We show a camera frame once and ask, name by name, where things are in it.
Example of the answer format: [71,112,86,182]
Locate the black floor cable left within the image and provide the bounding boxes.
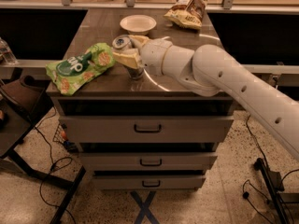
[32,107,78,224]

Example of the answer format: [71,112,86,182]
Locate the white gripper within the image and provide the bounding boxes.
[113,35,173,76]

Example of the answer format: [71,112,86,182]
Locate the top drawer black handle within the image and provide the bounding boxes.
[134,124,162,133]

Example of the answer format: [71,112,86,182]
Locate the green rice chip bag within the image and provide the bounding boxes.
[46,43,115,96]

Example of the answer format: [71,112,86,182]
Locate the drawer black handle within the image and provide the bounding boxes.
[134,124,162,133]
[142,180,161,188]
[139,159,163,167]

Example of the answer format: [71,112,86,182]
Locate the blue tape cross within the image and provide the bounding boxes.
[131,191,160,224]

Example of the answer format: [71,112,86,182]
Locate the yellow brown chip bag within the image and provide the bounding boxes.
[164,0,207,30]

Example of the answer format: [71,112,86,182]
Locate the clear plastic water bottle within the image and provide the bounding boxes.
[0,37,17,64]

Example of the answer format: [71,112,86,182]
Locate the grey drawer cabinet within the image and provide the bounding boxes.
[45,8,245,191]

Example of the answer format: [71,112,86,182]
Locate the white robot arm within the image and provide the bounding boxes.
[112,35,299,160]

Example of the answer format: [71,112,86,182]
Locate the bottom drawer black handle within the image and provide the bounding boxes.
[142,180,161,188]

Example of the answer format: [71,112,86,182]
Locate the white bowl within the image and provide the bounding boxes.
[120,15,157,35]

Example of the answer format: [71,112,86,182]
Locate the dark side table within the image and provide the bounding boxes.
[0,76,86,224]

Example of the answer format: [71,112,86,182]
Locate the black stand with cables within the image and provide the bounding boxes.
[242,117,299,224]

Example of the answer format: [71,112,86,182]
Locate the silver redbull can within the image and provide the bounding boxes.
[112,35,143,80]

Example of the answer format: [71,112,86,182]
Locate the middle drawer black handle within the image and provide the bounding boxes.
[139,159,163,167]

